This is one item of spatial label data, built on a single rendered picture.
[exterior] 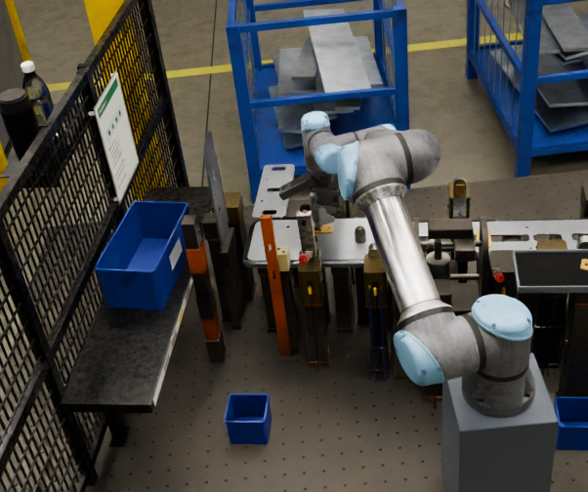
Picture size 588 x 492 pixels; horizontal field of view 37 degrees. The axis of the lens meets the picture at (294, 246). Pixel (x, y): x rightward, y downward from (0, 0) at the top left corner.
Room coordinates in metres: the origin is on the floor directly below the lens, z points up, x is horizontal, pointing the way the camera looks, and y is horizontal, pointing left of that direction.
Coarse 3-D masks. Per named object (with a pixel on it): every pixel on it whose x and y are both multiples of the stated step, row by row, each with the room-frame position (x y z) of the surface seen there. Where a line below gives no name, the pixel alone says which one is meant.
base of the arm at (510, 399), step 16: (528, 368) 1.24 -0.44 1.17; (464, 384) 1.26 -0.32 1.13; (480, 384) 1.23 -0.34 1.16; (496, 384) 1.21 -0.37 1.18; (512, 384) 1.20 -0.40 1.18; (528, 384) 1.22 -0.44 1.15; (480, 400) 1.22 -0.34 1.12; (496, 400) 1.20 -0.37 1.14; (512, 400) 1.19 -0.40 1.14; (528, 400) 1.20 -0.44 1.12; (496, 416) 1.19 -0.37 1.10
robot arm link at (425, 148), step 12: (360, 132) 1.96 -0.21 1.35; (372, 132) 1.92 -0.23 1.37; (384, 132) 1.85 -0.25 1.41; (396, 132) 1.79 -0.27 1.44; (408, 132) 1.62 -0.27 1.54; (420, 132) 1.62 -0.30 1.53; (408, 144) 1.58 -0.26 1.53; (420, 144) 1.58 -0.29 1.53; (432, 144) 1.60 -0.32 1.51; (420, 156) 1.56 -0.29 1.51; (432, 156) 1.58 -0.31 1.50; (420, 168) 1.55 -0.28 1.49; (432, 168) 1.57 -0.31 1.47; (420, 180) 1.57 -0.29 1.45
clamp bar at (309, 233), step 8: (304, 208) 1.86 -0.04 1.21; (304, 216) 1.82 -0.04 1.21; (304, 224) 1.81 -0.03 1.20; (312, 224) 1.83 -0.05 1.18; (304, 232) 1.83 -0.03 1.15; (312, 232) 1.83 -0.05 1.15; (304, 240) 1.84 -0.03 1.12; (312, 240) 1.83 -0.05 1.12; (304, 248) 1.84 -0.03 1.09; (312, 248) 1.84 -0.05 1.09
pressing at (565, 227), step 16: (256, 224) 2.11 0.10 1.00; (288, 224) 2.09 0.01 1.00; (336, 224) 2.06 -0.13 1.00; (352, 224) 2.05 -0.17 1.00; (368, 224) 2.04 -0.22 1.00; (496, 224) 1.97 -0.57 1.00; (512, 224) 1.96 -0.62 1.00; (528, 224) 1.95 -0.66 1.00; (544, 224) 1.94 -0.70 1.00; (560, 224) 1.93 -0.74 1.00; (576, 224) 1.92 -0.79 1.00; (256, 240) 2.03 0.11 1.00; (288, 240) 2.01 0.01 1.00; (320, 240) 1.99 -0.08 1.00; (336, 240) 1.98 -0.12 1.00; (352, 240) 1.97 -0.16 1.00; (368, 240) 1.96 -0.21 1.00; (528, 240) 1.87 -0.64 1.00; (256, 256) 1.96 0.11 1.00; (320, 256) 1.92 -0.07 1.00; (336, 256) 1.91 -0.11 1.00; (352, 256) 1.90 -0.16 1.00
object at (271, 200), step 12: (264, 168) 2.41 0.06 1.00; (288, 168) 2.39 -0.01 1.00; (264, 180) 2.34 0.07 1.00; (276, 180) 2.33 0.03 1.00; (288, 180) 2.32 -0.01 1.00; (264, 192) 2.27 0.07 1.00; (276, 192) 2.26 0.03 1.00; (264, 204) 2.21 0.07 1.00; (276, 204) 2.20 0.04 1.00; (252, 216) 2.15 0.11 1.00; (276, 216) 2.14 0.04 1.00
